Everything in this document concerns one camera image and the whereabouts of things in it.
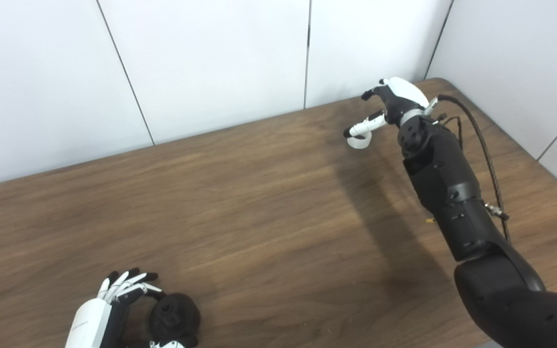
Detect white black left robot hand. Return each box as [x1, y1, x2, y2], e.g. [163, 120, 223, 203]
[65, 268, 197, 348]

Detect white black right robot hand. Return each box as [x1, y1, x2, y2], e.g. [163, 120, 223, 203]
[343, 77, 430, 138]

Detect white plastic ring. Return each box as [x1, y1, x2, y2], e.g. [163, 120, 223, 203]
[347, 130, 372, 149]

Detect round black gear part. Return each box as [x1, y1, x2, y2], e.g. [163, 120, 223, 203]
[149, 293, 201, 345]

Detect thin black right arm wire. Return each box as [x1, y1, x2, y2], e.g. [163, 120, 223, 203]
[436, 114, 464, 149]

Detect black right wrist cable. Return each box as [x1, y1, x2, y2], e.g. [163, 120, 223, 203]
[424, 95, 512, 245]

